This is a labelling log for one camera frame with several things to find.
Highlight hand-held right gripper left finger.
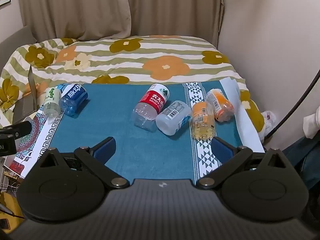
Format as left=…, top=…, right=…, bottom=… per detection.
left=39, top=137, right=130, bottom=188

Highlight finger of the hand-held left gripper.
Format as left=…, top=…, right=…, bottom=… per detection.
left=0, top=120, right=32, bottom=140

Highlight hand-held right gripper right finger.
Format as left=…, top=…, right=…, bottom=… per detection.
left=196, top=137, right=288, bottom=188

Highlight mandala printed mat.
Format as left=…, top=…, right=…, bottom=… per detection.
left=4, top=110, right=48, bottom=178

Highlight grey laptop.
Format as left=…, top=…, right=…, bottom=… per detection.
left=12, top=64, right=42, bottom=125

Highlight teal patterned cloth mat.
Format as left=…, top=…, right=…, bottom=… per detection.
left=37, top=77, right=266, bottom=180

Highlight orange label yellow-filled bottle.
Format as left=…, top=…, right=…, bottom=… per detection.
left=191, top=101, right=216, bottom=140

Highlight green dotted label plastic bottle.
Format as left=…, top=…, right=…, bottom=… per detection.
left=42, top=87, right=62, bottom=118

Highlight orange plastic bottle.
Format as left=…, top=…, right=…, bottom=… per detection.
left=205, top=88, right=235, bottom=123

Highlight white plastic bag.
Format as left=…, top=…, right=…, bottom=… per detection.
left=257, top=110, right=278, bottom=141

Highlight white label clear plastic bottle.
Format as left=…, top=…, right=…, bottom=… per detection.
left=155, top=100, right=192, bottom=136

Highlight yellow object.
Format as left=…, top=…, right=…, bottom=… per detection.
left=0, top=192, right=25, bottom=230

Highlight blue label plastic bottle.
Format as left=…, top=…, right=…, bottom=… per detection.
left=59, top=84, right=88, bottom=117

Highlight red label plastic bottle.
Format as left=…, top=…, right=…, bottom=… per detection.
left=133, top=83, right=171, bottom=132

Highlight person's blue jeans leg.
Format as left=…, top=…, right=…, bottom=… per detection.
left=282, top=135, right=320, bottom=191

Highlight grey sofa back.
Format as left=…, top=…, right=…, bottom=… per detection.
left=0, top=26, right=38, bottom=72

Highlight person's white clothing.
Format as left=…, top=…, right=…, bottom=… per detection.
left=302, top=104, right=320, bottom=139

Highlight floral striped blanket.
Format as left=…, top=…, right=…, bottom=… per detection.
left=0, top=35, right=266, bottom=137

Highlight beige curtain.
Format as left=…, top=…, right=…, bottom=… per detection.
left=17, top=0, right=225, bottom=46

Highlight black curved cable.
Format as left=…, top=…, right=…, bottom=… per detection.
left=264, top=69, right=320, bottom=140

